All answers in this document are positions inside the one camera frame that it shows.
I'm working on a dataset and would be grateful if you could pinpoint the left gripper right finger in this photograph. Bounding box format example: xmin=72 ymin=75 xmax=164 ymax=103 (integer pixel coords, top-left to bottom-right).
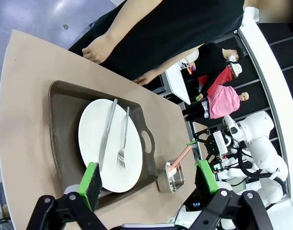
xmin=190 ymin=159 xmax=274 ymax=230

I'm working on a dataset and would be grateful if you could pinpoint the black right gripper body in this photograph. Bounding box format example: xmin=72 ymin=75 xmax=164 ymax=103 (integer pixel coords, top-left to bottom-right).
xmin=205 ymin=133 xmax=221 ymax=156

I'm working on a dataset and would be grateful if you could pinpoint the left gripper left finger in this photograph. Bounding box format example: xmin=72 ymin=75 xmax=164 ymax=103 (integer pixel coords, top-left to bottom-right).
xmin=26 ymin=162 xmax=106 ymax=230

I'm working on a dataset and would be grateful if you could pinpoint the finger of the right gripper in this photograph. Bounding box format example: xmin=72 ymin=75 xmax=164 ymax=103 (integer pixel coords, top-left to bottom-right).
xmin=186 ymin=129 xmax=211 ymax=147

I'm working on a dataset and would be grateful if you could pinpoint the pink-handled lint roller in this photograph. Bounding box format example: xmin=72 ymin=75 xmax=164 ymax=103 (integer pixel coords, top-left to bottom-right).
xmin=165 ymin=145 xmax=194 ymax=179

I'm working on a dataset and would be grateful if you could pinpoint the brown serving tray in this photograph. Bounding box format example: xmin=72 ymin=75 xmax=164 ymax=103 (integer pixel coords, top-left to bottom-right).
xmin=48 ymin=80 xmax=159 ymax=213

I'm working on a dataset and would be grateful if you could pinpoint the silver table knife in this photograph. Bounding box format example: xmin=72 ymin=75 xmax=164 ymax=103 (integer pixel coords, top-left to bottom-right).
xmin=98 ymin=98 xmax=118 ymax=173

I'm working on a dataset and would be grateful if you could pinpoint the silver fork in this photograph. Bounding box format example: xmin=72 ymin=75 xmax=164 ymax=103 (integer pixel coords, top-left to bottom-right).
xmin=117 ymin=106 xmax=130 ymax=169

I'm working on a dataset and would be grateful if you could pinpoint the person's right forearm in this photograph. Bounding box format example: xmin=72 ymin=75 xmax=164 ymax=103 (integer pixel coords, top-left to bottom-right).
xmin=105 ymin=0 xmax=163 ymax=48

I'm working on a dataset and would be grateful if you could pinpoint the person's left forearm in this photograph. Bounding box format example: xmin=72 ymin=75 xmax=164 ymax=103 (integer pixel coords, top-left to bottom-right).
xmin=150 ymin=46 xmax=201 ymax=77

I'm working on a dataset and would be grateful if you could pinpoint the person's left hand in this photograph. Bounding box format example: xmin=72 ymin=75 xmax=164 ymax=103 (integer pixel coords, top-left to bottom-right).
xmin=133 ymin=71 xmax=159 ymax=86

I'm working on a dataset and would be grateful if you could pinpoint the person's right hand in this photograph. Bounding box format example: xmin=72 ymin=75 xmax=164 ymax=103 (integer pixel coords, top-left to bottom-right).
xmin=82 ymin=34 xmax=113 ymax=64

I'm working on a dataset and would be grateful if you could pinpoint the rectangular steel container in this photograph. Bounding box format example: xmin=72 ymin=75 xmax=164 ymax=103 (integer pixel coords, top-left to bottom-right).
xmin=156 ymin=158 xmax=185 ymax=194

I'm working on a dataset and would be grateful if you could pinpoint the mannequin with pink cloth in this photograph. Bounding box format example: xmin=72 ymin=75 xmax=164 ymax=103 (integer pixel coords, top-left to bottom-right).
xmin=207 ymin=85 xmax=250 ymax=120

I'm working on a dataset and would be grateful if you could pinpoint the white side table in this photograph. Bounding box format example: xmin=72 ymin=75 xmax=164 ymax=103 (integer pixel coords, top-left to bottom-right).
xmin=164 ymin=61 xmax=192 ymax=105

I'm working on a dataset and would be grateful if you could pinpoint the person in patterned cap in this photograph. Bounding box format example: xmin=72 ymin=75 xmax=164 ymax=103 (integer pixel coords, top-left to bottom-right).
xmin=229 ymin=61 xmax=244 ymax=79

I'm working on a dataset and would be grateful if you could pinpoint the person in red apron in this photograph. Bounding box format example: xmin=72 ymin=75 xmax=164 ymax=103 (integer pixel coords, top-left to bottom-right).
xmin=195 ymin=42 xmax=244 ymax=101

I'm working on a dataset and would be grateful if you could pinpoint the person in black t-shirt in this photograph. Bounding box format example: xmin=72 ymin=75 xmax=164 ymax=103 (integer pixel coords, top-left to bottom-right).
xmin=68 ymin=0 xmax=245 ymax=81

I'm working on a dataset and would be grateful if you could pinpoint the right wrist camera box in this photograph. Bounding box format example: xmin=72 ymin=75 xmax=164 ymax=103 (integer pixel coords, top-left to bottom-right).
xmin=212 ymin=130 xmax=229 ymax=156

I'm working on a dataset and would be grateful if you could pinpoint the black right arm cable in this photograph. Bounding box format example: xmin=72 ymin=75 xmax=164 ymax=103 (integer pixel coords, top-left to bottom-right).
xmin=236 ymin=141 xmax=287 ymax=204

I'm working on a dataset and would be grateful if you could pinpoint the white wire dish rack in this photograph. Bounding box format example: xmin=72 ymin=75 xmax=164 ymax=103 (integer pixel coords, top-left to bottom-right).
xmin=177 ymin=59 xmax=194 ymax=72

